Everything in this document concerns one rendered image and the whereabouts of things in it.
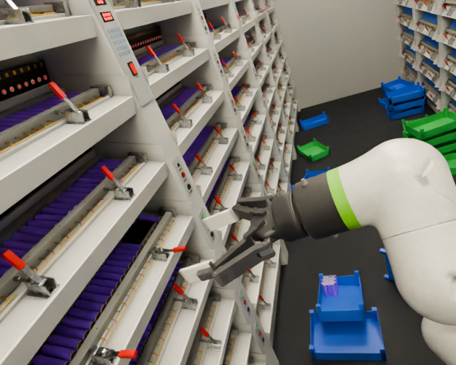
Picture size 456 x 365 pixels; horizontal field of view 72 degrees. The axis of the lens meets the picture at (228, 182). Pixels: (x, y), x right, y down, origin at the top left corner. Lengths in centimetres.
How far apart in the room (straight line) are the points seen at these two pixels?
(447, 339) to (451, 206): 56
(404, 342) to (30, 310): 143
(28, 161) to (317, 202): 45
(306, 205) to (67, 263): 42
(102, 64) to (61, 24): 15
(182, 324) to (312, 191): 60
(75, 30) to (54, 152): 29
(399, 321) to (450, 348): 77
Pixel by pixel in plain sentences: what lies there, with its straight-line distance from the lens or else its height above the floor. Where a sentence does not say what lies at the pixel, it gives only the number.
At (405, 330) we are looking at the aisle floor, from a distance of 169.
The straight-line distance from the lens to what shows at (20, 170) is 58.
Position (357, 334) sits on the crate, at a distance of 168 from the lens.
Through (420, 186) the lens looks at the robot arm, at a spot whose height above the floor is 115.
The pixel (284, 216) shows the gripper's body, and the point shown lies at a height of 112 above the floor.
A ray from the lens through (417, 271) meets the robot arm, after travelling 43.
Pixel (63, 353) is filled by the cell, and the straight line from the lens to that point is 73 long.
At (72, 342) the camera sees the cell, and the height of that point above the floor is 98.
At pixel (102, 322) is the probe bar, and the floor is 97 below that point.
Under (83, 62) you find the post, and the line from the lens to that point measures 89.
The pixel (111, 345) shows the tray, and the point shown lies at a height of 94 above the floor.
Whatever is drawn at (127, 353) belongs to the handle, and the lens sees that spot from 66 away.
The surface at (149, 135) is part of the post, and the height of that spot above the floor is 121.
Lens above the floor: 139
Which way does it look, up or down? 26 degrees down
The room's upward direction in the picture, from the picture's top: 23 degrees counter-clockwise
